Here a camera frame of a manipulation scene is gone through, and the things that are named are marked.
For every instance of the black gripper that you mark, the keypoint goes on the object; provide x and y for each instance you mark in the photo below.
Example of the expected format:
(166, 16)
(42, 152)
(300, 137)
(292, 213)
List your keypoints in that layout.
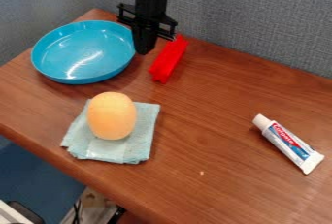
(149, 21)

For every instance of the red rectangular block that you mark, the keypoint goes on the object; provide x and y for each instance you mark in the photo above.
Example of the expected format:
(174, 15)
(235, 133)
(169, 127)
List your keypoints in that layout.
(168, 59)

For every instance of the blue plastic plate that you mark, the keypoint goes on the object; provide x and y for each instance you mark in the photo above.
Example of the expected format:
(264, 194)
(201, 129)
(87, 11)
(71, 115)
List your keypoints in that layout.
(85, 52)

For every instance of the orange egg-shaped object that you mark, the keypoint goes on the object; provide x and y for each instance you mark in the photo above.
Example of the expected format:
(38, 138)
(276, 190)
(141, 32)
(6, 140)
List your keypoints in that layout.
(112, 115)

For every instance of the light blue folded cloth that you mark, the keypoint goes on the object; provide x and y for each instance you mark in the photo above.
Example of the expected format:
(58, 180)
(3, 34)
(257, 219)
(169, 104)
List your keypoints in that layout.
(126, 151)

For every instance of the white toothpaste tube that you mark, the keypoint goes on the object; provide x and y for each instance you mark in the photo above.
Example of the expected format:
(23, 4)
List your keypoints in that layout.
(290, 144)

